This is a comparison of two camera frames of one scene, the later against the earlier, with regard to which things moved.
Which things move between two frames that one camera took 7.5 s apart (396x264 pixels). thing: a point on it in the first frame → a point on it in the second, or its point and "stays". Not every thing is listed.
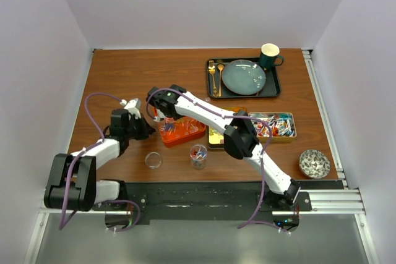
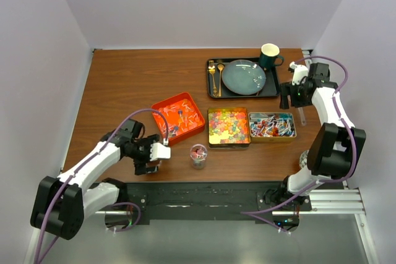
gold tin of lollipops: [284, 127] stays
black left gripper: [146, 130] → [140, 165]
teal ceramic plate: [244, 77] stays
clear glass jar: [198, 155] stays
